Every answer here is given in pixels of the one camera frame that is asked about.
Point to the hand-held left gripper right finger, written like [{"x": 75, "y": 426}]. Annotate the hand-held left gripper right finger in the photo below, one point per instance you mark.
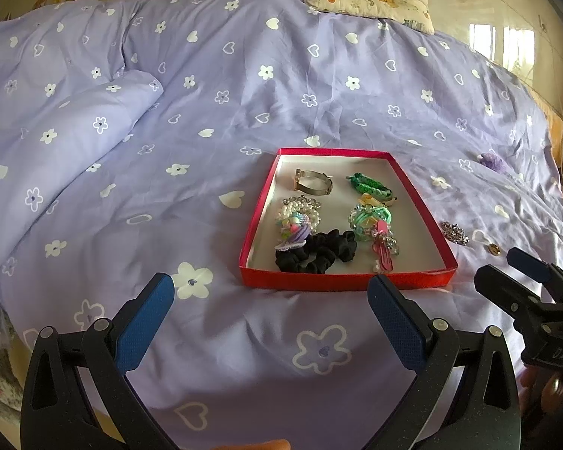
[{"x": 399, "y": 323}]

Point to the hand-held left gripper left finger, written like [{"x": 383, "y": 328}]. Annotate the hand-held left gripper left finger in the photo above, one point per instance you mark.
[{"x": 145, "y": 323}]

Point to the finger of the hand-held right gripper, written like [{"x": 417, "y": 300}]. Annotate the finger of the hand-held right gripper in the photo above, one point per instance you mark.
[
  {"x": 497, "y": 286},
  {"x": 528, "y": 265}
]

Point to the red cardboard box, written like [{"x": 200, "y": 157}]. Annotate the red cardboard box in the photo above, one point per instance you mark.
[{"x": 417, "y": 248}]

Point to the yellow amber hair clip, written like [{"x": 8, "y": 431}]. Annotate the yellow amber hair clip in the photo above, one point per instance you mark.
[{"x": 373, "y": 204}]

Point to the person's right hand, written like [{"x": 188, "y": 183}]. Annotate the person's right hand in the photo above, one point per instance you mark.
[{"x": 551, "y": 389}]

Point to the person's left hand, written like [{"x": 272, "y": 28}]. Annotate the person's left hand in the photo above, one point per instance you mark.
[{"x": 253, "y": 445}]

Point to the pink hair clip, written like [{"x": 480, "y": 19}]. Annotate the pink hair clip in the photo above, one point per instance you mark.
[{"x": 384, "y": 248}]

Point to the black scrunchie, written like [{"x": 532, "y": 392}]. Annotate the black scrunchie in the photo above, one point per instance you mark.
[{"x": 319, "y": 253}]

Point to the purple fluffy hair clip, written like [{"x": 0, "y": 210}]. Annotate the purple fluffy hair clip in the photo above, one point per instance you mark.
[{"x": 492, "y": 161}]

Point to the purple shell hair clip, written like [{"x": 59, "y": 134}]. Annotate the purple shell hair clip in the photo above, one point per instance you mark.
[{"x": 298, "y": 239}]

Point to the orange bed mat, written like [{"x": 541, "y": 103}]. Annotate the orange bed mat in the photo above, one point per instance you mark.
[{"x": 551, "y": 122}]

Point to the grey floral mattress cover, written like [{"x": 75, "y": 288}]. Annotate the grey floral mattress cover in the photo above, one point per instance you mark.
[{"x": 0, "y": 375}]

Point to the lilac floral quilt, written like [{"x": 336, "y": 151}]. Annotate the lilac floral quilt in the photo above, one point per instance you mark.
[{"x": 51, "y": 103}]

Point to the lilac floral bedsheet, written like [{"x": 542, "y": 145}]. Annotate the lilac floral bedsheet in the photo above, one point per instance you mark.
[{"x": 262, "y": 103}]

